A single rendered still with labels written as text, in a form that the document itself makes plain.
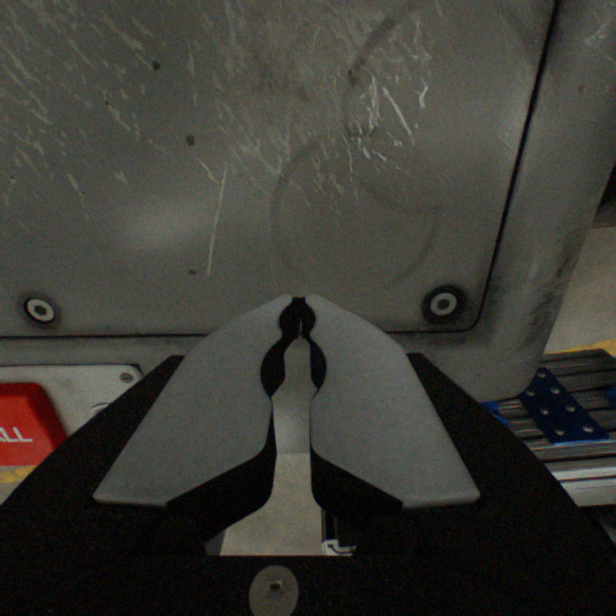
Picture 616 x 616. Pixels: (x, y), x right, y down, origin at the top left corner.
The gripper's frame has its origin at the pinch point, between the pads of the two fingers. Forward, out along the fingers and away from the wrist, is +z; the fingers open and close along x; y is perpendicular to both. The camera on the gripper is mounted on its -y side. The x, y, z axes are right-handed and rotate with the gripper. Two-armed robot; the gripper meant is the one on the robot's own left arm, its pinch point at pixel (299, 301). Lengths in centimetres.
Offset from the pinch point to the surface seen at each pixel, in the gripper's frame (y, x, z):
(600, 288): 65, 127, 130
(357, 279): 1.3, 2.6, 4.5
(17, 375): 6.9, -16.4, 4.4
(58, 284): 1.3, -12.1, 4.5
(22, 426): 9.8, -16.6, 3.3
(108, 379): 7.2, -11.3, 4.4
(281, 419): 10.7, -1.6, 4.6
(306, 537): 263, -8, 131
